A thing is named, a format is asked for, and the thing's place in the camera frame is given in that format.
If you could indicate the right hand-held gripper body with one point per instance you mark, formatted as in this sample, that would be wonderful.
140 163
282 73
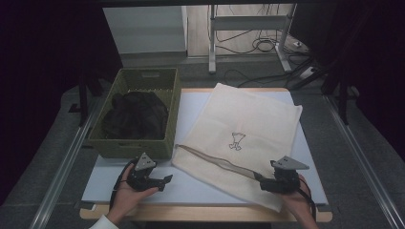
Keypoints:
283 183

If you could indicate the black stand leg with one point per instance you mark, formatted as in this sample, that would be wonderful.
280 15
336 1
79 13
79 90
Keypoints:
83 105
343 101

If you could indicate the white table board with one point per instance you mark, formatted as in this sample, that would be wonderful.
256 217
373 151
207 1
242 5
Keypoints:
191 191

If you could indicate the white metal desk frame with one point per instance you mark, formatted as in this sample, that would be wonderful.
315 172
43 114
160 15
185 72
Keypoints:
246 23

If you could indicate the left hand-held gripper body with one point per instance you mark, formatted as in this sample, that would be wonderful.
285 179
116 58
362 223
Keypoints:
140 181

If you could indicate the person's right hand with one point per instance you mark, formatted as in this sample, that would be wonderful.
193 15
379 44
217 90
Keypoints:
299 203

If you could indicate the dark curtain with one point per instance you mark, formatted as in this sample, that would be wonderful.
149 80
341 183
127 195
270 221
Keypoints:
375 63
41 79

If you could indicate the dark cloth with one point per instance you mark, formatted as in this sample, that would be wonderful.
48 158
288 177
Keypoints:
135 116

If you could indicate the person's left hand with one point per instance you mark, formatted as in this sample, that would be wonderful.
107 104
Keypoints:
125 197

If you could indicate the green woven basket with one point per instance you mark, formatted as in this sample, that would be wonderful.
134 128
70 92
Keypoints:
133 148

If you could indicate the white power strip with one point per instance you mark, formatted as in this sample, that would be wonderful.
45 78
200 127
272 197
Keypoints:
308 73

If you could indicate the white cabinet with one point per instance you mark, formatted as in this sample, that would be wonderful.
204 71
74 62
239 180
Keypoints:
146 28

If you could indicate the cream laundry bag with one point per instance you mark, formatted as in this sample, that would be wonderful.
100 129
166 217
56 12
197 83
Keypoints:
242 117

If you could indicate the metal floor rail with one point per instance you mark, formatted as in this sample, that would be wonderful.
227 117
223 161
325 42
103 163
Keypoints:
366 165
60 175

